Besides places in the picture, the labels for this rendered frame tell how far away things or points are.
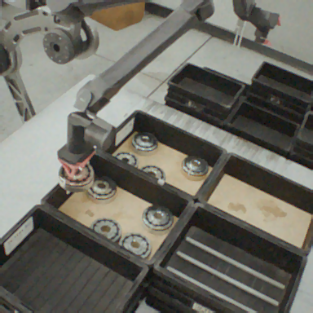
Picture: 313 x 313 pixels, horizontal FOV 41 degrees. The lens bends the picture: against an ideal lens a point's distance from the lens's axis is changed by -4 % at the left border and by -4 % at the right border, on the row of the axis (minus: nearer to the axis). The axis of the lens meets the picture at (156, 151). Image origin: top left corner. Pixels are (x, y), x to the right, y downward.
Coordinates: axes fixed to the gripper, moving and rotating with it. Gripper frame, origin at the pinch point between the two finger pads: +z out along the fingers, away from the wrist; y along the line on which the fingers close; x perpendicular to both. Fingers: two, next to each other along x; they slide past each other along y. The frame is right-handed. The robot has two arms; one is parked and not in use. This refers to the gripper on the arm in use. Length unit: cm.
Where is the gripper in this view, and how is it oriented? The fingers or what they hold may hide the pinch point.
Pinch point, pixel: (76, 169)
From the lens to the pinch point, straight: 126.5
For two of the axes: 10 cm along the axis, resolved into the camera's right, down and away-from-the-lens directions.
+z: -1.6, 7.1, 6.9
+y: 4.9, -5.4, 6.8
